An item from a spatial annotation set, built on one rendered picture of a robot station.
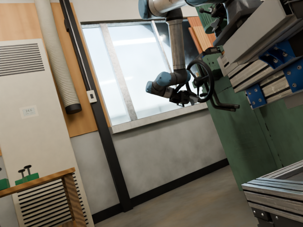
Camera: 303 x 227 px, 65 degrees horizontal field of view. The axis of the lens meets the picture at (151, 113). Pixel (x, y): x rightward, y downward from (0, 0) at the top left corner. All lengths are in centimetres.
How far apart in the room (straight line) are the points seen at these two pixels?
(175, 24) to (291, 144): 99
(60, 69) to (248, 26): 206
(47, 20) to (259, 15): 238
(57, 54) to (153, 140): 136
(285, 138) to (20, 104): 201
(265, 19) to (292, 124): 113
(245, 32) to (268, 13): 10
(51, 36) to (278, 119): 218
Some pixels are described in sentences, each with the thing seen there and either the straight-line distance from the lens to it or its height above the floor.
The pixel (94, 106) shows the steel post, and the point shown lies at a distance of 256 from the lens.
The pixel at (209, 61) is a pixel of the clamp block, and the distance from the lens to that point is 167.
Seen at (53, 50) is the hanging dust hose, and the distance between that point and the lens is 264.
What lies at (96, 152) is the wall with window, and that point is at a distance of 254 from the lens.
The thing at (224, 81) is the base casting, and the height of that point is 76.
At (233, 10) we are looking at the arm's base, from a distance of 102.
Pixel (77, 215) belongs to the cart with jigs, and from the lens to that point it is 142.
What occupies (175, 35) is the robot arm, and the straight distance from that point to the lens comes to 138.
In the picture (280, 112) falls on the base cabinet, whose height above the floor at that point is 44.
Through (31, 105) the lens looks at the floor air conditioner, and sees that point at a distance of 229.
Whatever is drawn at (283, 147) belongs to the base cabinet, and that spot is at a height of 24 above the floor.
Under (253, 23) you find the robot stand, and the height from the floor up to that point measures 71.
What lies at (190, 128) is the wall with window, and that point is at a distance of 302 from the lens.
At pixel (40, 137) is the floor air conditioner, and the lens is 222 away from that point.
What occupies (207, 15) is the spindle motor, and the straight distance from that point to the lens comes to 193.
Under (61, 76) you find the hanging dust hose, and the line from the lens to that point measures 251.
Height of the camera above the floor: 47
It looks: 9 degrees up
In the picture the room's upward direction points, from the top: 19 degrees counter-clockwise
